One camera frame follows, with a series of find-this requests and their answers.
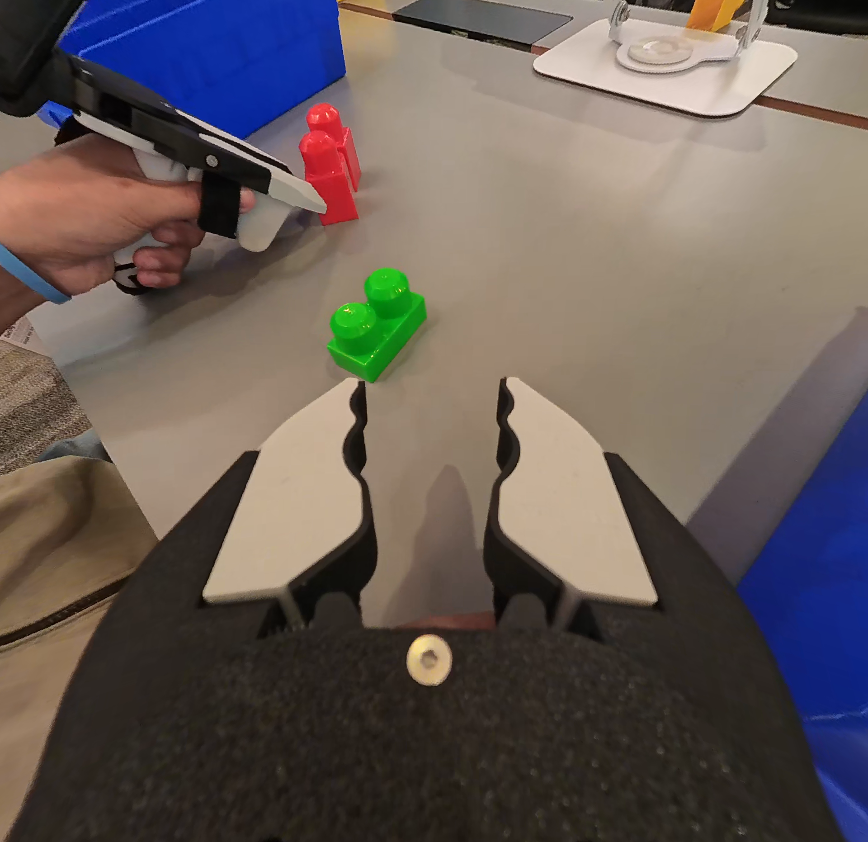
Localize person's beige trousers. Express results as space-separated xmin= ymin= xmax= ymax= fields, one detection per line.
xmin=0 ymin=456 xmax=157 ymax=816

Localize black inset table panel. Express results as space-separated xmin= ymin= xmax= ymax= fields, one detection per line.
xmin=394 ymin=0 xmax=575 ymax=47

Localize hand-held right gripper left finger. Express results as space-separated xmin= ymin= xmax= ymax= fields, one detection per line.
xmin=203 ymin=377 xmax=378 ymax=607

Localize person's left hand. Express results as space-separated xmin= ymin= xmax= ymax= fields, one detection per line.
xmin=0 ymin=137 xmax=259 ymax=295

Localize person's left forearm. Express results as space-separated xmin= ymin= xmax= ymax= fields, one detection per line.
xmin=0 ymin=262 xmax=44 ymax=336

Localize white document stand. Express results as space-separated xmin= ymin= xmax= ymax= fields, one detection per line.
xmin=533 ymin=0 xmax=798 ymax=118

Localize green double toy block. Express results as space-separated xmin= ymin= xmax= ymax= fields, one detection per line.
xmin=327 ymin=267 xmax=428 ymax=383

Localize small orange cube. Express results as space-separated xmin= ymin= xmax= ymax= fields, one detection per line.
xmin=685 ymin=0 xmax=750 ymax=32

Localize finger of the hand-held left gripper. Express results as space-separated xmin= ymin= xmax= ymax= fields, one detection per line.
xmin=204 ymin=144 xmax=328 ymax=216

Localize red toy block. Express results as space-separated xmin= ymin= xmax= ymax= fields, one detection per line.
xmin=300 ymin=133 xmax=360 ymax=226
xmin=308 ymin=103 xmax=363 ymax=192

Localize blue plastic bin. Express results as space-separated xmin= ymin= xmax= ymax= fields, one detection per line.
xmin=38 ymin=0 xmax=347 ymax=144
xmin=737 ymin=395 xmax=868 ymax=842

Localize blue wristband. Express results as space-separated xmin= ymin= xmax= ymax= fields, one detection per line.
xmin=0 ymin=243 xmax=73 ymax=306

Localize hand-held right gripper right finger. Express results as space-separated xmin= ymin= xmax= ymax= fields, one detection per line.
xmin=485 ymin=377 xmax=660 ymax=610

